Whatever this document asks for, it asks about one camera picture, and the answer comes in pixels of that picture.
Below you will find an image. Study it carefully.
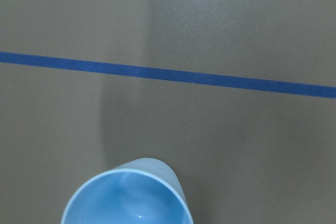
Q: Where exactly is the blue cup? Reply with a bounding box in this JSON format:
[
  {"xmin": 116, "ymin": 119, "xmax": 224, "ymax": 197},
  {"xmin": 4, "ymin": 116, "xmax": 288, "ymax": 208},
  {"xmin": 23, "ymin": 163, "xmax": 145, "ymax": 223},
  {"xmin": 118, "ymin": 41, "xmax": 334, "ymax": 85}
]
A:
[{"xmin": 61, "ymin": 158, "xmax": 194, "ymax": 224}]

